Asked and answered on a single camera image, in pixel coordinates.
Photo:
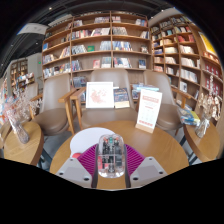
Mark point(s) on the brown wooden-armed armchair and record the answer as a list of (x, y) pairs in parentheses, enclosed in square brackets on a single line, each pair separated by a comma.
[(53, 106), (166, 113), (32, 91)]

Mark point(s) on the brown armchair holding picture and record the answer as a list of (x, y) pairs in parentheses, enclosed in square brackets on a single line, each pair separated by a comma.
[(106, 116)]

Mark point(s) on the white red sign stand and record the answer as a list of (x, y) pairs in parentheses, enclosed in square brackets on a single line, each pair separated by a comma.
[(149, 110)]

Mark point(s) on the curved wooden bookshelf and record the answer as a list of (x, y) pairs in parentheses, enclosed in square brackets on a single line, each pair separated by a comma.
[(183, 50)]

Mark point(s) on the glass vase, dried flowers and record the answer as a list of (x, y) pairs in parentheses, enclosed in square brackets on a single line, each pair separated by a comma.
[(20, 131), (202, 128)]

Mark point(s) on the wide wooden bookshelf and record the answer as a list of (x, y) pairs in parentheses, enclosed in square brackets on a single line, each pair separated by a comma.
[(96, 43)]

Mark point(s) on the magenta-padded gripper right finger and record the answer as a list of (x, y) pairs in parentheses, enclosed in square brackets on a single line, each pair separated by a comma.
[(148, 170)]

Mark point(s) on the white framed flower picture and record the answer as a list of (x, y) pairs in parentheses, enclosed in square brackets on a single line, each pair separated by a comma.
[(99, 95)]

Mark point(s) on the round wooden side table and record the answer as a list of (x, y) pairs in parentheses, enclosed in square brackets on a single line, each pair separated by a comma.
[(206, 146), (23, 146)]

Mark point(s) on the white ceiling panel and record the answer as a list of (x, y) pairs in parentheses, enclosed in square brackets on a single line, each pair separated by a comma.
[(33, 28)]

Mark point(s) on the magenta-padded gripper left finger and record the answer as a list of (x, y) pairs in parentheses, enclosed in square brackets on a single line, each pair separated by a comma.
[(73, 170)]

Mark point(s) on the dark blue book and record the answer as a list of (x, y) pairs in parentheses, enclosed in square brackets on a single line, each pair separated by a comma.
[(121, 96)]

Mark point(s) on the distant wooden bookshelf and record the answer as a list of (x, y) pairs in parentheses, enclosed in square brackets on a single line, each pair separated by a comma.
[(21, 71)]

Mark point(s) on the stack of books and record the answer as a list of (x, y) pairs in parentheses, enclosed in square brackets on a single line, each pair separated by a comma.
[(189, 116)]

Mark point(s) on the transparent computer mouse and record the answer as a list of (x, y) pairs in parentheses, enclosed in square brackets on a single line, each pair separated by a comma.
[(111, 156)]

